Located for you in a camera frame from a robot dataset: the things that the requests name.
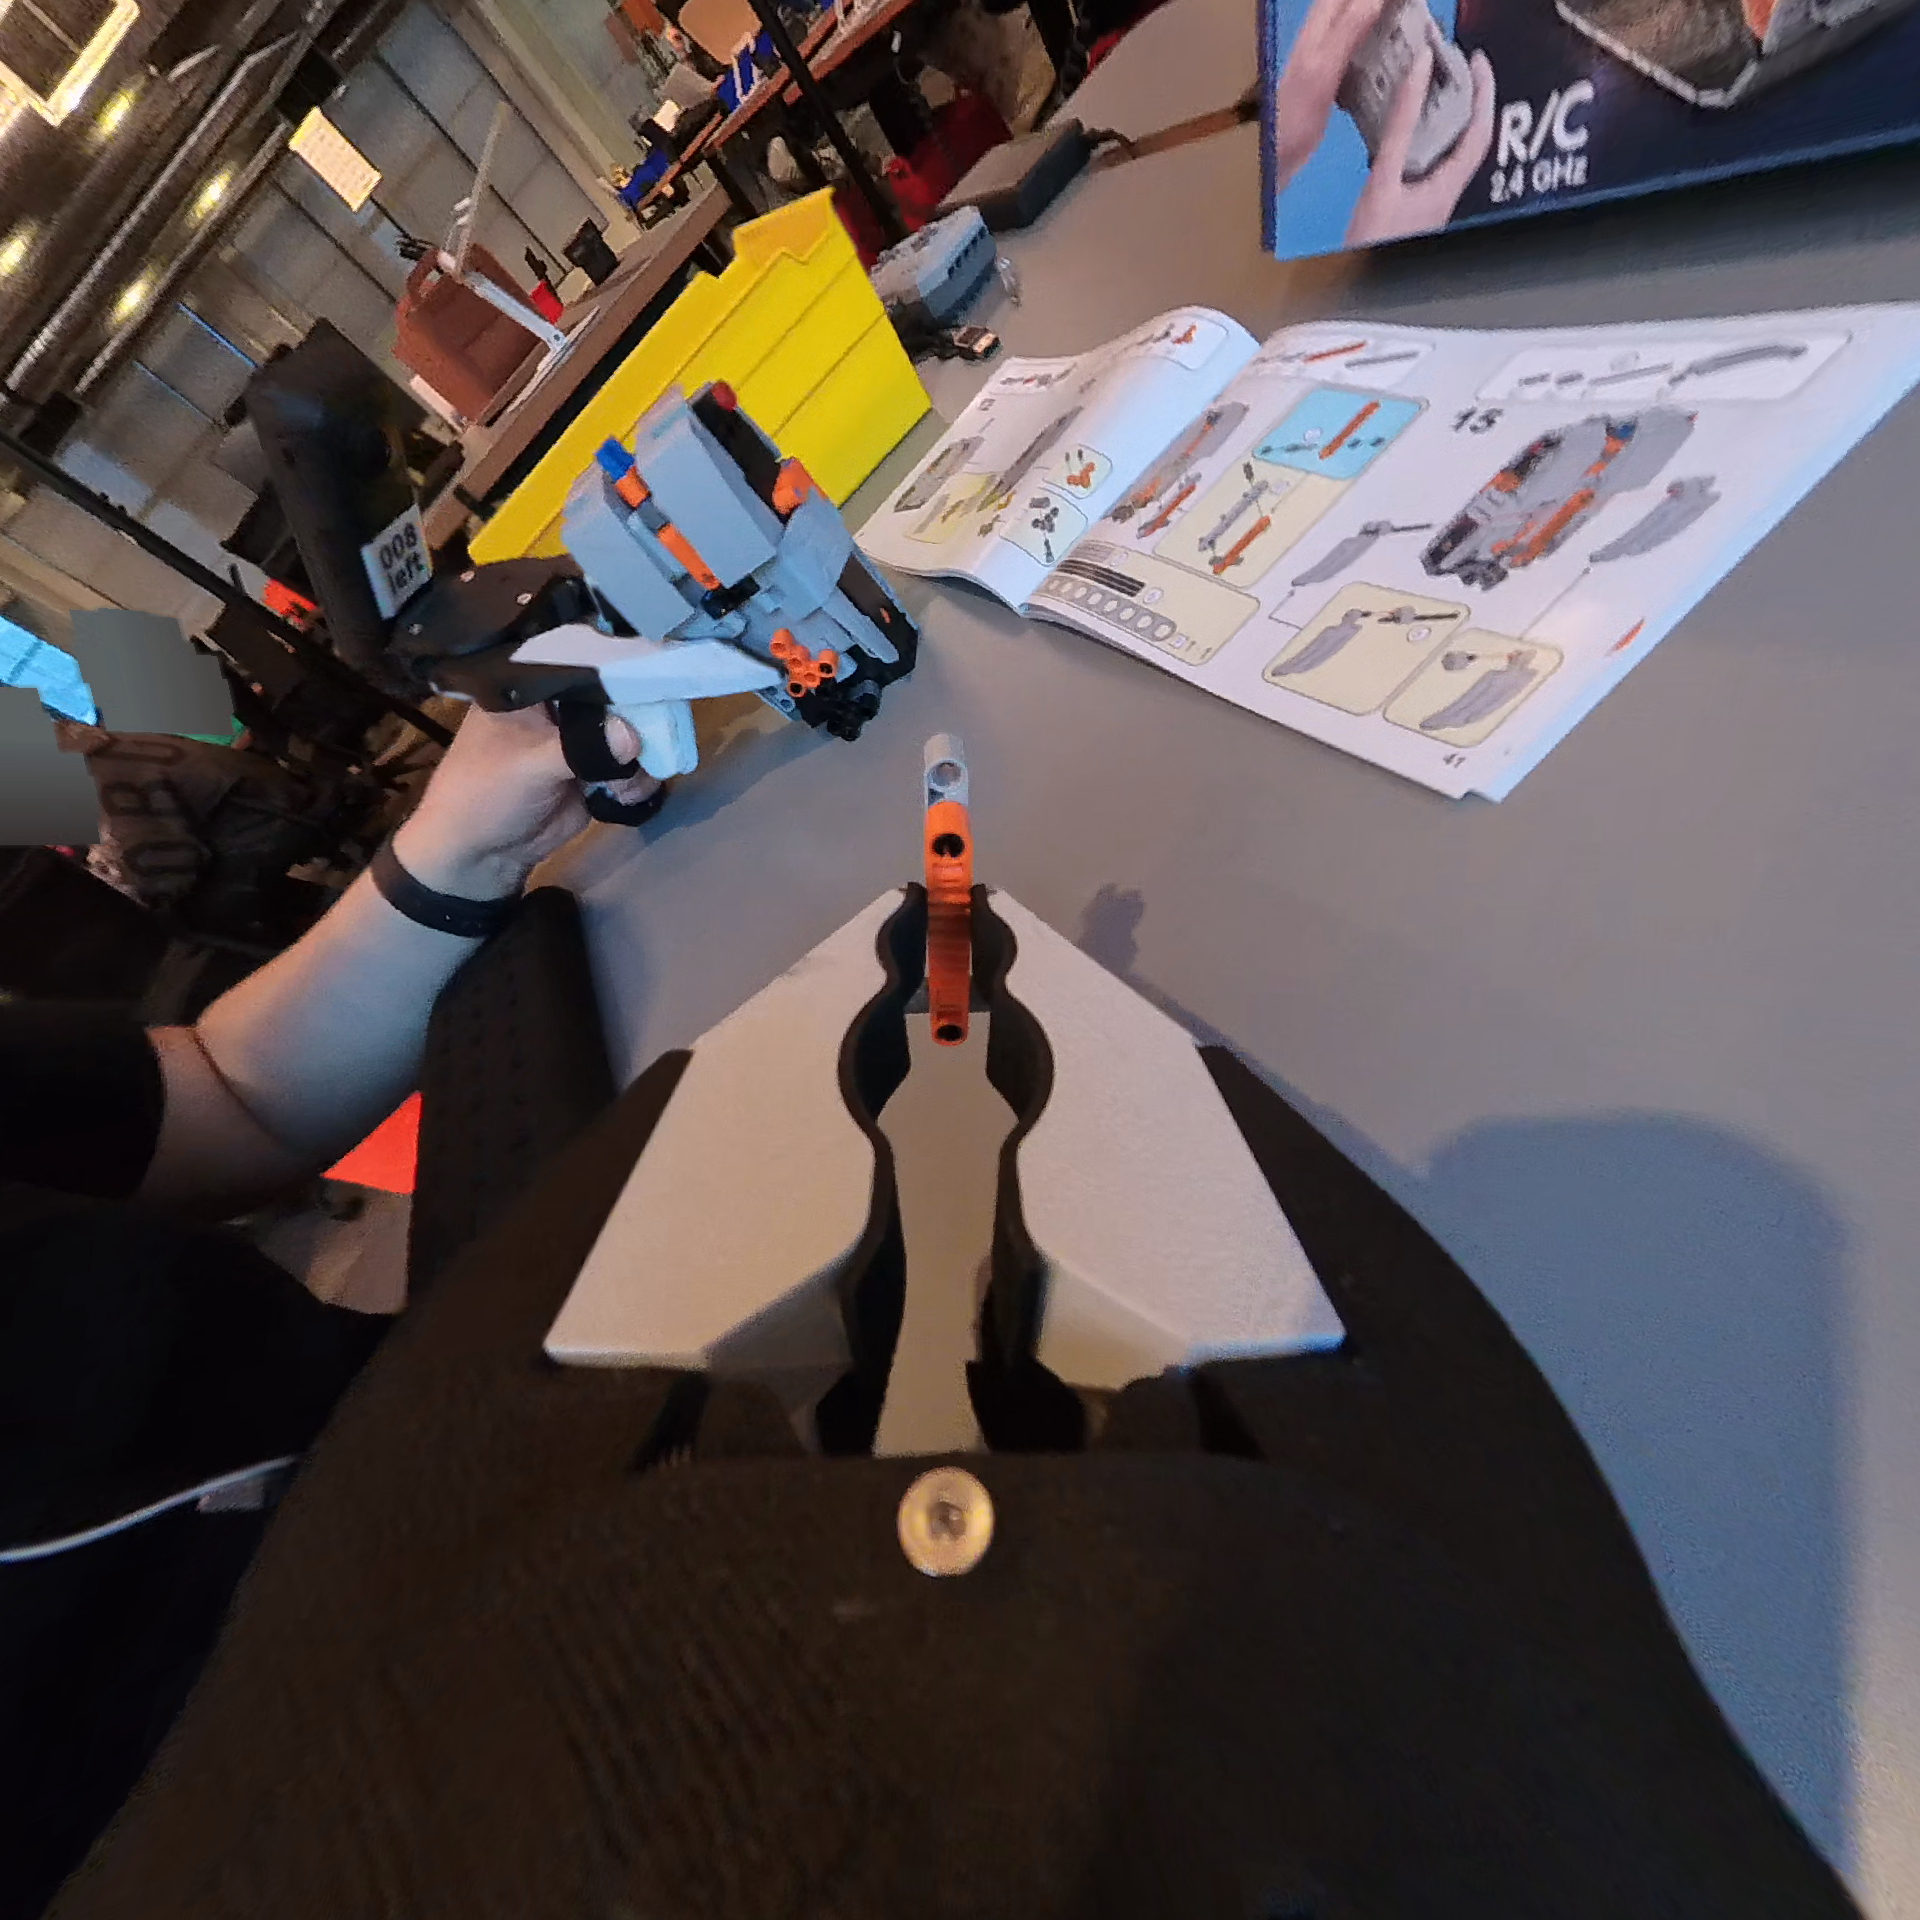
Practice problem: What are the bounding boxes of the yellow plastic bin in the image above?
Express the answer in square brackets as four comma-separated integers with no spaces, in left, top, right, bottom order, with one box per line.
[468,186,936,567]

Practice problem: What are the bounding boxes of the orange red object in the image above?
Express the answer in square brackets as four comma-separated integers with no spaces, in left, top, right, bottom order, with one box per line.
[321,1090,425,1199]

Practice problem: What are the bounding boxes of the person's left forearm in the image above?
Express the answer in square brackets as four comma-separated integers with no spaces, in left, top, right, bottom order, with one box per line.
[141,872,501,1204]

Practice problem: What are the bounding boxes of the white cable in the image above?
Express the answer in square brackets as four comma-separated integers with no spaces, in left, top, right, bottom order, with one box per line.
[0,1451,297,1566]

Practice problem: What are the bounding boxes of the brown box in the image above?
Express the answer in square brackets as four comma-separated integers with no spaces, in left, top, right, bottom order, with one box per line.
[392,237,568,424]

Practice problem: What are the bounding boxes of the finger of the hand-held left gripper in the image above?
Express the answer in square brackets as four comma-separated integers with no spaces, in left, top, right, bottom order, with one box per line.
[508,619,666,671]
[591,642,788,706]

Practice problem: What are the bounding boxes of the black wristband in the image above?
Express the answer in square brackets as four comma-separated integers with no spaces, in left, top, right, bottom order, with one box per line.
[369,835,516,943]

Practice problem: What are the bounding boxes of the person's left hand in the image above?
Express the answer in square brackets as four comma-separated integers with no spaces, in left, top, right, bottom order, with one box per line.
[394,698,672,904]

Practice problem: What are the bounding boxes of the grey desk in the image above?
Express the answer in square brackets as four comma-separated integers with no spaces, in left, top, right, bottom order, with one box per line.
[573,0,1920,1920]

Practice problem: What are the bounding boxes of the person's black shirt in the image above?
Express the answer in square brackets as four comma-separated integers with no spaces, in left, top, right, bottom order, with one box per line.
[0,990,429,1920]

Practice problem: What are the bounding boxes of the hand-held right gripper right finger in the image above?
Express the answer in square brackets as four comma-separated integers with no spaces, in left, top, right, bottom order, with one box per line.
[967,883,1346,1454]

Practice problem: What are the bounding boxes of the grey toy battery box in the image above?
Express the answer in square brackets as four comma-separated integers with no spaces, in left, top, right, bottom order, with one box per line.
[868,207,1001,326]

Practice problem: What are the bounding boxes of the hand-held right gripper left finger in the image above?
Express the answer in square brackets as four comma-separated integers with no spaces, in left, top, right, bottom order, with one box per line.
[540,885,928,1454]

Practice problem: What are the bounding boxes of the ceiling light panel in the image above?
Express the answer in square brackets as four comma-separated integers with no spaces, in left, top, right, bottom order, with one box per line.
[0,0,144,127]
[289,104,387,214]

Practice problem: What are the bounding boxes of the grey flat case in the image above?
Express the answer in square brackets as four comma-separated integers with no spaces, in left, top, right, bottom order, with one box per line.
[936,116,1107,232]

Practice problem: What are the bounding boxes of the grey orange toy brick model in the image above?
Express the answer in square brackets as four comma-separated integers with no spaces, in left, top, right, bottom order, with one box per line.
[561,380,921,746]

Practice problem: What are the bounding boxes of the blue toy set box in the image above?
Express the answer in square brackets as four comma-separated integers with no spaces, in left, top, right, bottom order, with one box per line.
[1257,0,1920,262]

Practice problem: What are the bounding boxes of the small grey orange brick part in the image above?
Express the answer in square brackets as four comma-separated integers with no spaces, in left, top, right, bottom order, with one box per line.
[917,732,981,1048]

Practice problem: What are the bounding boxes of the wooden workbench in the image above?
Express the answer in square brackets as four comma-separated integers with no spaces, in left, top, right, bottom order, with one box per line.
[423,181,759,518]

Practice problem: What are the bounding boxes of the open instruction booklet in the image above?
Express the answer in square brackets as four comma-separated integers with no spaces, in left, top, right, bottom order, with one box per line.
[891,300,1920,806]

